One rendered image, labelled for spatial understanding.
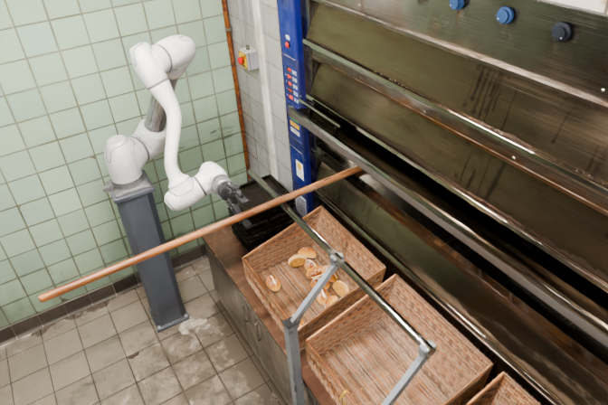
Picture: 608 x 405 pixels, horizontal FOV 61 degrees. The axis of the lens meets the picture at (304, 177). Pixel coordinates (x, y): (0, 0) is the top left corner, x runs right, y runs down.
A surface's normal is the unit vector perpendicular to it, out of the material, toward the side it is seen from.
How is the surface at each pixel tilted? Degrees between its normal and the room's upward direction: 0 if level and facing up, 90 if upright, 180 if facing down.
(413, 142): 70
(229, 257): 0
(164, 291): 90
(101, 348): 0
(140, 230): 90
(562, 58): 90
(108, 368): 0
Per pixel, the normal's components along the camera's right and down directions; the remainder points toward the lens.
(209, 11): 0.52, 0.45
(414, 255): -0.82, 0.04
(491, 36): -0.85, 0.33
